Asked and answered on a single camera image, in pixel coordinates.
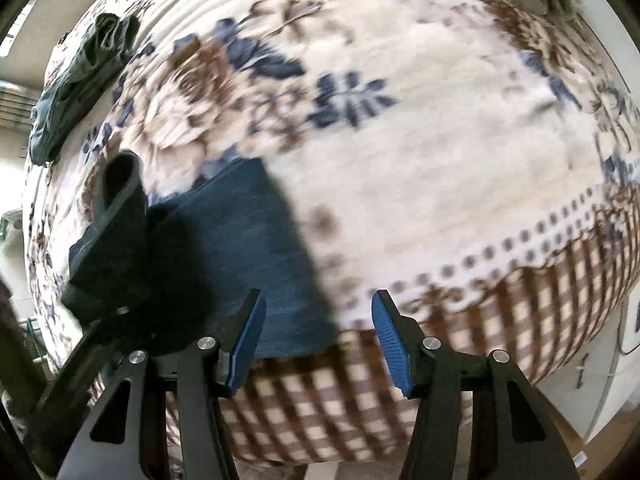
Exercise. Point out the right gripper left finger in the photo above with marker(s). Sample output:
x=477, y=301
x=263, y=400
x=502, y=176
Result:
x=190, y=384

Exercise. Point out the dark blue denim jeans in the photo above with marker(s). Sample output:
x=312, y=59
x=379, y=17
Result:
x=184, y=265

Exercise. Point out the white nightstand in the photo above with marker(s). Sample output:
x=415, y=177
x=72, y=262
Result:
x=594, y=386

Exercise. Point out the floral bed blanket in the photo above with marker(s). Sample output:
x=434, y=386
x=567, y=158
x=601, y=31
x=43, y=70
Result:
x=478, y=161

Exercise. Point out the folded light blue jeans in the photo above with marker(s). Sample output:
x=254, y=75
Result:
x=103, y=52

